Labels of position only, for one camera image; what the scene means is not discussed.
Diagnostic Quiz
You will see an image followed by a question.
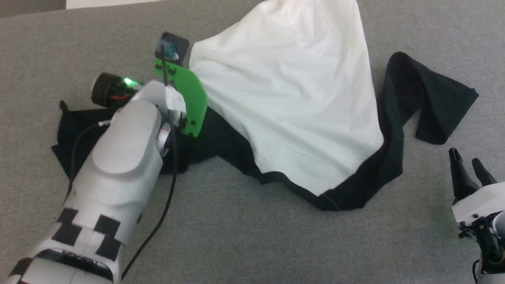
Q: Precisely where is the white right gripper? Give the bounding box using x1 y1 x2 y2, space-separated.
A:
449 148 505 226

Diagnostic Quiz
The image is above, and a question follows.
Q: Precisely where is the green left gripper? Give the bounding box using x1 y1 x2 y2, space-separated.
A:
155 58 209 138

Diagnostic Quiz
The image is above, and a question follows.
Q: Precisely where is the white box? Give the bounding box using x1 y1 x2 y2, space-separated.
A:
65 0 166 9

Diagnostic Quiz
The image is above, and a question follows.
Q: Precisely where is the black left camera cable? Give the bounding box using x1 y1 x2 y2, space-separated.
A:
120 44 179 281

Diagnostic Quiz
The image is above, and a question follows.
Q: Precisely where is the white t-shirt with black sleeves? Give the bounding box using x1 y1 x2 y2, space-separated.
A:
51 0 480 211

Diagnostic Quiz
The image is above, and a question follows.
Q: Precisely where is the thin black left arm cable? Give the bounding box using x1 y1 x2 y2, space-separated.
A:
68 120 112 194

